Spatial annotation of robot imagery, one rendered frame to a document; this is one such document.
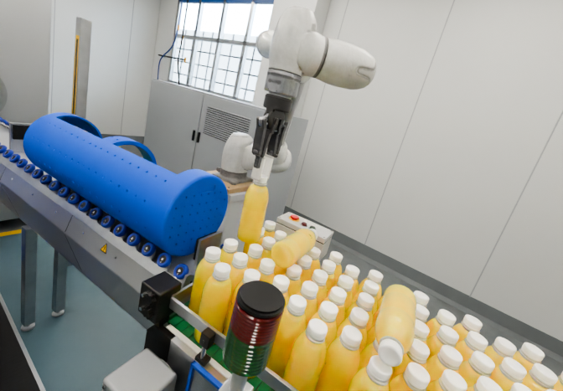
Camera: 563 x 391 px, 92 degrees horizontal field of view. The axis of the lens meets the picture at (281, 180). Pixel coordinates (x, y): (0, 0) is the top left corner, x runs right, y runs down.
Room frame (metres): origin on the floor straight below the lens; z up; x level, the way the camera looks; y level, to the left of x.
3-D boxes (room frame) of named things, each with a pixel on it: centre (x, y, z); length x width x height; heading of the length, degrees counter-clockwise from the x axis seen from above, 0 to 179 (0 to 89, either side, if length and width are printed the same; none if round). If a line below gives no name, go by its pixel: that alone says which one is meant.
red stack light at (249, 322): (0.30, -0.01, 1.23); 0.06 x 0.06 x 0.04
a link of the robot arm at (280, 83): (0.75, 0.06, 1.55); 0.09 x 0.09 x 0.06
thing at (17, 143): (1.36, 1.38, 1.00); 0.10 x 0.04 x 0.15; 155
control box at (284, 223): (0.96, -0.13, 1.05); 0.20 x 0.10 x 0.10; 65
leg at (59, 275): (1.30, 1.10, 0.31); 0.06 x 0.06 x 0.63; 65
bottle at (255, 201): (0.75, 0.06, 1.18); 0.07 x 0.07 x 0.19
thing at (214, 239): (0.79, 0.18, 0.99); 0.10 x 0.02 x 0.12; 155
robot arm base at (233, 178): (1.56, 0.30, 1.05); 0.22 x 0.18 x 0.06; 61
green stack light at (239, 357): (0.30, -0.01, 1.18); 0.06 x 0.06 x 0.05
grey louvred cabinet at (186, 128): (3.28, 0.94, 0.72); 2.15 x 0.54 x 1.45; 58
